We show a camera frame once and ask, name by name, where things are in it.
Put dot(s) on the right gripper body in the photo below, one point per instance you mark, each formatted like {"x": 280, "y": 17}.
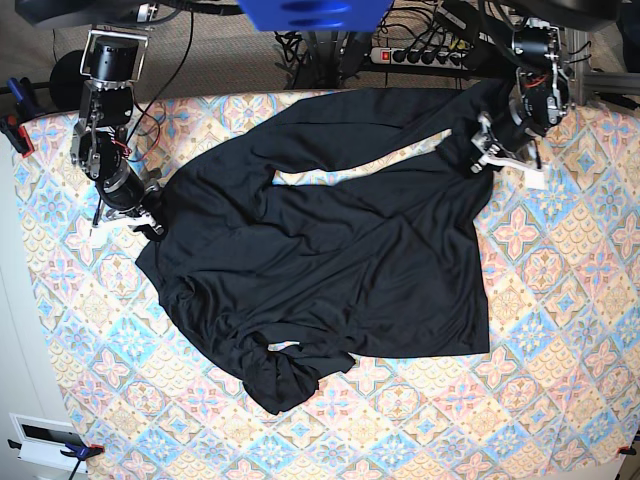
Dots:
{"x": 129, "y": 198}

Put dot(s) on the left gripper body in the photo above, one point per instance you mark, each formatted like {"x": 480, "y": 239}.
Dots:
{"x": 507, "y": 141}

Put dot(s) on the black t-shirt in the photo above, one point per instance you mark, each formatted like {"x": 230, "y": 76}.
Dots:
{"x": 342, "y": 226}

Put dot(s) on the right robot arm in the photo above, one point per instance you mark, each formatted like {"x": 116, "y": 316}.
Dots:
{"x": 110, "y": 64}

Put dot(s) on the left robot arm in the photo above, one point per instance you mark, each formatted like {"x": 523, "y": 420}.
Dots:
{"x": 542, "y": 94}

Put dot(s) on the black round stool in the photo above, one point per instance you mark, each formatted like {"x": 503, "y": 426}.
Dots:
{"x": 68, "y": 87}

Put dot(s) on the white power strip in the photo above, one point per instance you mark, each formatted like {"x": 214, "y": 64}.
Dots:
{"x": 437, "y": 58}

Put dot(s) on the blue orange clamp upper left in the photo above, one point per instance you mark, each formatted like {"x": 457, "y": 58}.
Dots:
{"x": 12, "y": 124}

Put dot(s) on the blue orange clamp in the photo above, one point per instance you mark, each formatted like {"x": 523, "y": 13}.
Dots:
{"x": 75, "y": 452}
{"x": 12, "y": 124}

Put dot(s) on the white floor vent box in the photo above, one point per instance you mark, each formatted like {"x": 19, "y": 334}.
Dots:
{"x": 41, "y": 441}

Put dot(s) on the blue orange clamp lower left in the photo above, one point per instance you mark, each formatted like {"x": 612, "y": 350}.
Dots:
{"x": 75, "y": 452}

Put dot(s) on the patterned tablecloth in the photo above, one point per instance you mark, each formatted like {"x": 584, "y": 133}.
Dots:
{"x": 558, "y": 391}

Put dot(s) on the orange clamp lower right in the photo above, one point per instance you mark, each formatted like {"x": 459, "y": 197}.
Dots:
{"x": 628, "y": 451}

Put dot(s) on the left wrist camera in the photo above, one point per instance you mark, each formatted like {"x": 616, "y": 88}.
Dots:
{"x": 535, "y": 179}

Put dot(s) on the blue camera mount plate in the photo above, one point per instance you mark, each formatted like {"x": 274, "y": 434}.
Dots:
{"x": 315, "y": 15}

